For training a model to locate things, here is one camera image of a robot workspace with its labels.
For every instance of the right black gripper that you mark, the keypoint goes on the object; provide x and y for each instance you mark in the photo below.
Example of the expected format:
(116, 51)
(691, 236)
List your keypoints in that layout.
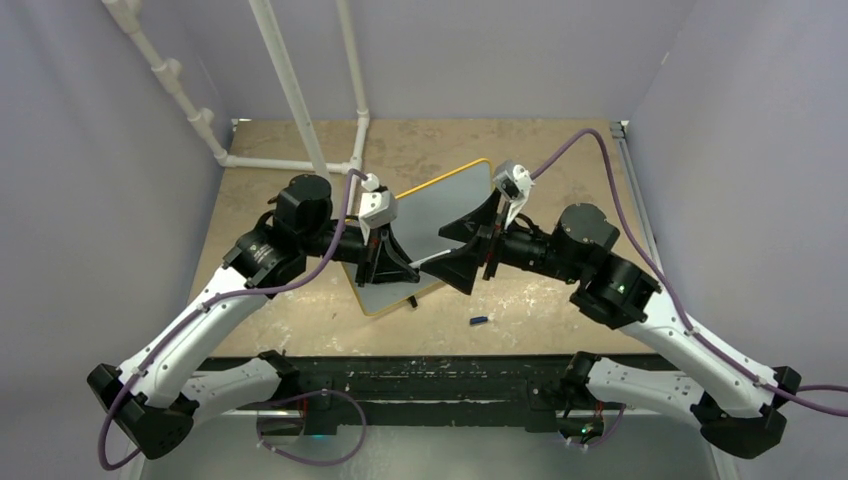
(485, 235)

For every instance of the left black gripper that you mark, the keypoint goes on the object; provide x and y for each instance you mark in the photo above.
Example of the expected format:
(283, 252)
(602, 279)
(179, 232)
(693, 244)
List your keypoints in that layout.
(385, 259)

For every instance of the yellow framed whiteboard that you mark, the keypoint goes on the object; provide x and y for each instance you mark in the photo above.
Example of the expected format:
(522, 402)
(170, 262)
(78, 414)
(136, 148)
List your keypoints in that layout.
(422, 211)

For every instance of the whiteboard marker pen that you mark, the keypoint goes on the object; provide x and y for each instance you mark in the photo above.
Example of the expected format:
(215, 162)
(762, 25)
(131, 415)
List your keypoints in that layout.
(418, 263)

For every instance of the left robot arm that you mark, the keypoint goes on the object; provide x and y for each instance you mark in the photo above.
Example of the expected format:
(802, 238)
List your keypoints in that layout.
(157, 396)

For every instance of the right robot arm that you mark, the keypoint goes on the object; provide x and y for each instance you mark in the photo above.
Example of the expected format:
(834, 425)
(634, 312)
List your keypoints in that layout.
(732, 400)

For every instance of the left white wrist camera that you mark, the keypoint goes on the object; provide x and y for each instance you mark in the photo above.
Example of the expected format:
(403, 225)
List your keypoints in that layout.
(378, 205)

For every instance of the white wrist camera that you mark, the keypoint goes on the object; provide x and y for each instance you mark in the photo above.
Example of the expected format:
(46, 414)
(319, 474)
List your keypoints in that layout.
(378, 205)
(514, 182)

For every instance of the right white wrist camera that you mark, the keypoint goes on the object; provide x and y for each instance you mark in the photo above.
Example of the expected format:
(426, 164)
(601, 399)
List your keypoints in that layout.
(514, 182)

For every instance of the aluminium table frame rail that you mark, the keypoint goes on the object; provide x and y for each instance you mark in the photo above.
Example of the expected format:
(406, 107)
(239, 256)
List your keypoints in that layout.
(725, 466)

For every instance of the white PVC pipe frame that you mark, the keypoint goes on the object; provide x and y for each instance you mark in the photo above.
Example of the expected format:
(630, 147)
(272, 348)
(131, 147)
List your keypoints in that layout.
(167, 71)

